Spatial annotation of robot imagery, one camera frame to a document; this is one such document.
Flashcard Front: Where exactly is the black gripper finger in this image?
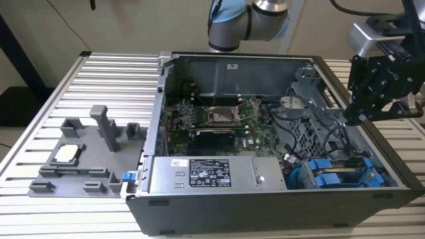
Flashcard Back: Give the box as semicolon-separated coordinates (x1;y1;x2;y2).
342;56;382;126
361;99;411;122

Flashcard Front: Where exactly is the black disk wire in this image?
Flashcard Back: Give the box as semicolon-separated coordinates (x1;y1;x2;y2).
323;125;362;166

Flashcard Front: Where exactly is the hard disk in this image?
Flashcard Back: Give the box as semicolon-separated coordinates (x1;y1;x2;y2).
306;158;383;175

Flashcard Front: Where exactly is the blue disk carrier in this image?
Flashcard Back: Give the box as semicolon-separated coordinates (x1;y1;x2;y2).
317;173;386;189

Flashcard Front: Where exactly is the black RAM slot row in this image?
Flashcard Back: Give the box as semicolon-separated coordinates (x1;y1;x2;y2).
194;95;242;107

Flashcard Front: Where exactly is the grey metal drive cage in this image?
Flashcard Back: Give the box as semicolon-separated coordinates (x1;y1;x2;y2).
274;67;389;190

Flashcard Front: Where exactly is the metal socket cover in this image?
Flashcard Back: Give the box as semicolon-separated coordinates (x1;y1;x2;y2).
236;97;264;119

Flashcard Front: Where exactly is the green motherboard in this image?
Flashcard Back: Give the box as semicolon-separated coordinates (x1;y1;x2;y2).
164;96;286;157

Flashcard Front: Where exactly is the CPU socket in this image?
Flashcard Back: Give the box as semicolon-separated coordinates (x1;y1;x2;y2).
205;107;240;124

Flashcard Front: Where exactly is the black graphics card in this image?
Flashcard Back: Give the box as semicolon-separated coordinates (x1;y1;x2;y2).
190;126;248;155

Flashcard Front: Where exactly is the thin metal locking lever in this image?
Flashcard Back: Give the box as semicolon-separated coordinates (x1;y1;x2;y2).
192;92;210;110

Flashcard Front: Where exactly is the black power supply label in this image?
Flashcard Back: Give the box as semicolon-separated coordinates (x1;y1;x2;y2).
188;159;232;188

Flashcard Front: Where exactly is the black open PC case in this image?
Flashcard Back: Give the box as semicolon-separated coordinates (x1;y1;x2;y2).
124;51;425;236

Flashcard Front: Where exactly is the grey power supply unit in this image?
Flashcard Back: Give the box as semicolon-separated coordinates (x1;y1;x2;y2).
148;156;288;194

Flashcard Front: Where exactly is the grey parts rack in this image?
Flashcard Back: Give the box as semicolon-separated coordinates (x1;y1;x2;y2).
28;104;149;199

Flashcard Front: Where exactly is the silver CPU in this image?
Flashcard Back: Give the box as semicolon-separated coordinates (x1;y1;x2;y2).
54;145;82;161

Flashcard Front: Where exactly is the black metal stand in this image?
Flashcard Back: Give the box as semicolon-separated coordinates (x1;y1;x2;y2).
0;14;53;127

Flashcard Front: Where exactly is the silver metal bracket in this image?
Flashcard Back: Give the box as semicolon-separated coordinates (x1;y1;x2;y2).
280;96;305;110

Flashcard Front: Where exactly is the black cable bundle with connectors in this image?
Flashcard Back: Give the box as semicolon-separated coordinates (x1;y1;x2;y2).
269;106;300;165

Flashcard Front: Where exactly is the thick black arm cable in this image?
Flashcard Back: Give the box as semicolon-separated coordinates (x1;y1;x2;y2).
327;0;406;16

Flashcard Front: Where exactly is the blue data cable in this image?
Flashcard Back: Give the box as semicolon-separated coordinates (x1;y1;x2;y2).
286;166;302;190

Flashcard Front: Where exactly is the thin black wall cable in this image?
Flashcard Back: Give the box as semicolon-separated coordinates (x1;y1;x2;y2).
45;0;90;52

